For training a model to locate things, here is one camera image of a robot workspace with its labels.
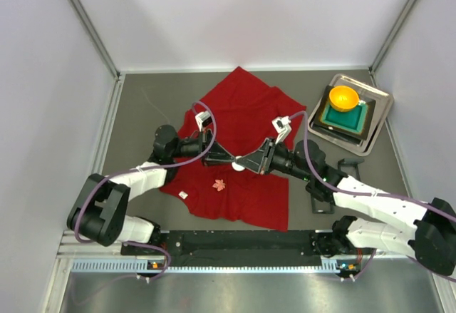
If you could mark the white garment label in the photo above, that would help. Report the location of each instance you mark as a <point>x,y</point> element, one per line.
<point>183,195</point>

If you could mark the pink leaf brooch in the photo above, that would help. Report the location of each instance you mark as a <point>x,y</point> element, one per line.
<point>219,185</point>

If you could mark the orange bowl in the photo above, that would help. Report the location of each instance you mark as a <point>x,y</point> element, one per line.
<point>343,98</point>

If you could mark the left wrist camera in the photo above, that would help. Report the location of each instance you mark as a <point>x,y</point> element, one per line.
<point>203,119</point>

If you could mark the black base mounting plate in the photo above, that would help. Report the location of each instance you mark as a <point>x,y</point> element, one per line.
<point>306,242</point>

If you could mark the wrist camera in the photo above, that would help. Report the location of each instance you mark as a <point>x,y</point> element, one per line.
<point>282,126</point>
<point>203,119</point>

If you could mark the black and teal square plate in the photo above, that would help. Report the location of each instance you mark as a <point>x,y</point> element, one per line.
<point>352,125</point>

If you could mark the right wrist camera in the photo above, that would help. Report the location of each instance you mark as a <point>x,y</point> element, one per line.
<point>282,126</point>

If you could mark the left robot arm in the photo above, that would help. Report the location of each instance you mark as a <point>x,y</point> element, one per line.
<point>99,212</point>

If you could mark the red garment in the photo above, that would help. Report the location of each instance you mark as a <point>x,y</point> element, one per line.
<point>244,107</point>

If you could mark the aluminium frame rail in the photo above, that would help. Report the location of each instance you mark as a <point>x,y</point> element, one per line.
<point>427,245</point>

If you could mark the round iridescent brooch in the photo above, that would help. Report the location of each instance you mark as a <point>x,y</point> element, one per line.
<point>237,167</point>

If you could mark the small black open box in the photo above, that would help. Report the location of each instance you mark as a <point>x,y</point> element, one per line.
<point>349,166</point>

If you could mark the silver metal tray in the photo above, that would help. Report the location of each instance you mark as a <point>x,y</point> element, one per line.
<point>383,103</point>

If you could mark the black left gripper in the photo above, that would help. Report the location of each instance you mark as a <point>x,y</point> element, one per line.
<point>206,147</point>

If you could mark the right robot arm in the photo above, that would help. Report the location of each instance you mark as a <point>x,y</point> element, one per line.
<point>328,184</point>

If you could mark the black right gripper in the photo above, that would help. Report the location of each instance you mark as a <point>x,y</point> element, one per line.
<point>267,155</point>

